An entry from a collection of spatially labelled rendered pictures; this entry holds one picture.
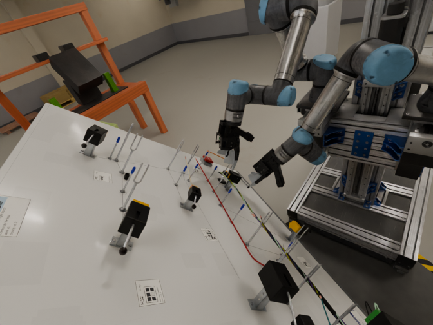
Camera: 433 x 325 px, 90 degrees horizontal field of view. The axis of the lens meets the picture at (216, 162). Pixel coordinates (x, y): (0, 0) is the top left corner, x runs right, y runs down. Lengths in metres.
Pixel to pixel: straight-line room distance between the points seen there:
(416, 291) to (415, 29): 1.55
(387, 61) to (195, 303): 0.84
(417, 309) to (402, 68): 1.53
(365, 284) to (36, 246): 1.90
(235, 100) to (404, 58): 0.52
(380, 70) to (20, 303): 0.98
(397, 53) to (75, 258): 0.96
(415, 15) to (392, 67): 0.54
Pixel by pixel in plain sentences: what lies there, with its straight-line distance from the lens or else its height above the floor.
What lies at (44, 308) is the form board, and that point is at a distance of 0.43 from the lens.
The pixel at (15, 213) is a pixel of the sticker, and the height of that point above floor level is 1.60.
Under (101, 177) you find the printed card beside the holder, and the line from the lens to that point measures 0.70.
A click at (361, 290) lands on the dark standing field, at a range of 1.99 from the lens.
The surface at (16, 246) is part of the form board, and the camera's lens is 0.49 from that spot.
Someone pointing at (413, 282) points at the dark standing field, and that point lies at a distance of 2.12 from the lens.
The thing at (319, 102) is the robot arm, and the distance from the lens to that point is 1.06.
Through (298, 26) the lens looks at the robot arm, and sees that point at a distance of 1.00.
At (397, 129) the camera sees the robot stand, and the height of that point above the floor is 1.06.
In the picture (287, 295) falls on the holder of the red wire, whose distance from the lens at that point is 0.55.
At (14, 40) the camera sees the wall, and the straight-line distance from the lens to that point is 9.84.
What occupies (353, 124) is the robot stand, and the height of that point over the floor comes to 1.06.
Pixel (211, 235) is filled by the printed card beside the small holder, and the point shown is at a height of 1.26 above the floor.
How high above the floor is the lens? 1.82
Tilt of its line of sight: 38 degrees down
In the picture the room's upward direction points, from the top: 18 degrees counter-clockwise
